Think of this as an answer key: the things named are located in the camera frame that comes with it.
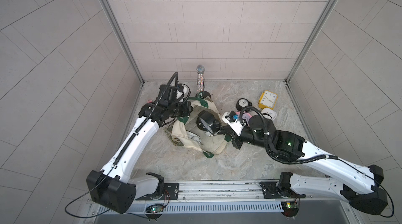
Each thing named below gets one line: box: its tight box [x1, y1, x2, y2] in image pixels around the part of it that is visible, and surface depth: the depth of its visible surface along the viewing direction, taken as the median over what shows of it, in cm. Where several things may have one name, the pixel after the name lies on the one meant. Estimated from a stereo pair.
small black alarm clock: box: [235, 97, 253, 112], surface depth 102 cm
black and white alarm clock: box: [196, 109, 222, 137], surface depth 64 cm
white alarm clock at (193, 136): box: [186, 130, 202, 144], surface depth 80 cm
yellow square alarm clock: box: [258, 90, 279, 110], surface depth 104 cm
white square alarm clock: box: [260, 107, 277, 121], surface depth 98 cm
